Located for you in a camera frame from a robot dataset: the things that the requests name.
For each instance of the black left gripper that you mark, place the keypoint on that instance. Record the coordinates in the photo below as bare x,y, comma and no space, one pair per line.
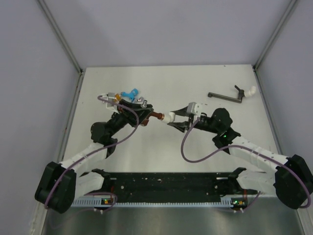
128,117

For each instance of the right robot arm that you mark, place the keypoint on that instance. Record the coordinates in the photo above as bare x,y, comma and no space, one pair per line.
289,178

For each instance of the blue water faucet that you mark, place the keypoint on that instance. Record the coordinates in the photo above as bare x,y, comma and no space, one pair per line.
131,95

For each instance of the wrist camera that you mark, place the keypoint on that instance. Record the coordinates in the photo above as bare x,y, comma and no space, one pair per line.
194,108
109,99

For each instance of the aluminium corner frame post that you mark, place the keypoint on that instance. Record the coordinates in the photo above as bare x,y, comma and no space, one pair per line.
59,35
291,7

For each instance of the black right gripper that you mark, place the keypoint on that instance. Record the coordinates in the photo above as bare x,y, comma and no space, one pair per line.
181,126

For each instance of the grey long-spout faucet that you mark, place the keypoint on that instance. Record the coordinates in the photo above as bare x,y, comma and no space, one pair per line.
238,99

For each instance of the brown water faucet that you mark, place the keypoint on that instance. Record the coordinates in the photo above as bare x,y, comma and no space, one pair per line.
153,113

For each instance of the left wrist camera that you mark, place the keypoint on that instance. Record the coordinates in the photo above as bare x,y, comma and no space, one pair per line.
109,99

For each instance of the white elbow pipe fitting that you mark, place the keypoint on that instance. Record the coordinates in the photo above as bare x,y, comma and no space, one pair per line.
168,118

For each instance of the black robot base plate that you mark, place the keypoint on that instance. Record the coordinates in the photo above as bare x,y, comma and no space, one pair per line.
170,187

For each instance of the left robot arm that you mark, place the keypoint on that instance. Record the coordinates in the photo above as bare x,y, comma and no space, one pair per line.
62,183

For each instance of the white elbow fitting on faucet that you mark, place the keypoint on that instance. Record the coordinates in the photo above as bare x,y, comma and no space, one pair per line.
251,92

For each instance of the grey slotted cable duct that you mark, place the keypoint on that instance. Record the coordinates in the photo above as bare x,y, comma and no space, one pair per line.
102,202

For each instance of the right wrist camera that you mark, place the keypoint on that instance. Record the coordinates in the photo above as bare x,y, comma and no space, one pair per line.
194,108

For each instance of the aluminium corner frame post left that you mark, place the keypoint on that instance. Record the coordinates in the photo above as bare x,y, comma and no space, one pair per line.
59,35

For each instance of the aluminium corner frame post right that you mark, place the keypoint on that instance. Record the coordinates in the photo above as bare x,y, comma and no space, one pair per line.
291,7

